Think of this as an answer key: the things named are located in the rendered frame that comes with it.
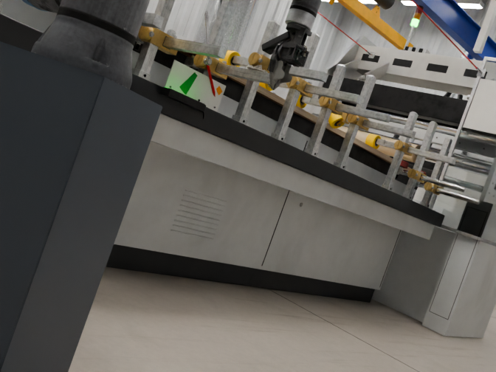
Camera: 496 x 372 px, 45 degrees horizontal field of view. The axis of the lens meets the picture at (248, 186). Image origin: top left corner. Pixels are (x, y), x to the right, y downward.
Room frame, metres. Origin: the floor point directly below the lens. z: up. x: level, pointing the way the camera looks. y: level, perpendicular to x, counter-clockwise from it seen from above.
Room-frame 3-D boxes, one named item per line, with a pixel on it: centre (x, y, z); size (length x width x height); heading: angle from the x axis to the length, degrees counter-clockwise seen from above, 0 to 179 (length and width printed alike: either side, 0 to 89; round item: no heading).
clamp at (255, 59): (2.33, 0.10, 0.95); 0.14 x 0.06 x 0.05; 139
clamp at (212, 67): (2.14, 0.27, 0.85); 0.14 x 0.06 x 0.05; 139
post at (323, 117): (2.68, -0.21, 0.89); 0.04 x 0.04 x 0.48; 49
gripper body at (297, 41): (1.94, 0.02, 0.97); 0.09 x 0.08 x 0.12; 48
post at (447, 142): (3.62, -1.04, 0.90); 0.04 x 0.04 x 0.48; 49
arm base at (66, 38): (1.14, 0.37, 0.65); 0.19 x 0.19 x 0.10
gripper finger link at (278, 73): (1.93, 0.03, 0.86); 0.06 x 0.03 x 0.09; 48
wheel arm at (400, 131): (2.83, -0.49, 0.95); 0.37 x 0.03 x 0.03; 49
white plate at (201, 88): (2.08, 0.28, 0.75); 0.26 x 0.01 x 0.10; 139
